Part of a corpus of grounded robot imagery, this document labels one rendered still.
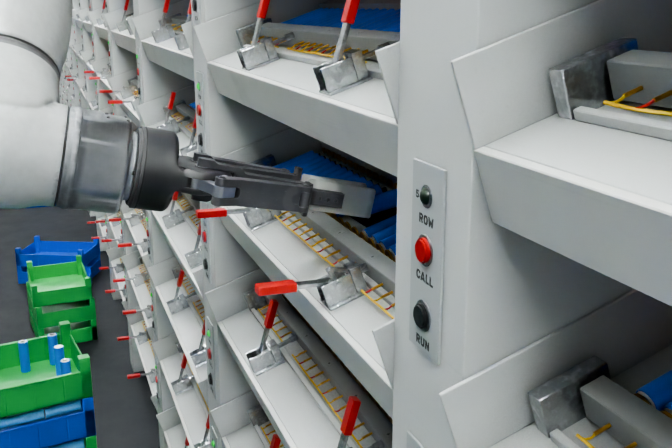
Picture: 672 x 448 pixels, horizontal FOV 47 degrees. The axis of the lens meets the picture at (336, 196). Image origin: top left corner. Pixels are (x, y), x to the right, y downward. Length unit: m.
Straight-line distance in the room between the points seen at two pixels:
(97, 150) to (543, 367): 0.40
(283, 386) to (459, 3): 0.62
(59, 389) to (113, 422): 0.93
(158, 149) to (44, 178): 0.10
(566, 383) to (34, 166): 0.44
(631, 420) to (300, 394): 0.54
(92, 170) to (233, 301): 0.53
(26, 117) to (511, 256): 0.41
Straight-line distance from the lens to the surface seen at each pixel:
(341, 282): 0.69
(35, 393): 1.54
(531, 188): 0.39
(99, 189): 0.69
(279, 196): 0.71
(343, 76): 0.65
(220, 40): 1.08
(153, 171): 0.69
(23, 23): 0.74
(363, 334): 0.64
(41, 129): 0.68
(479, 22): 0.42
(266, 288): 0.67
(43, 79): 0.72
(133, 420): 2.46
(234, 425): 1.25
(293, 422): 0.90
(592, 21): 0.46
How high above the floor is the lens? 1.19
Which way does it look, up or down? 14 degrees down
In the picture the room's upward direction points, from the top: straight up
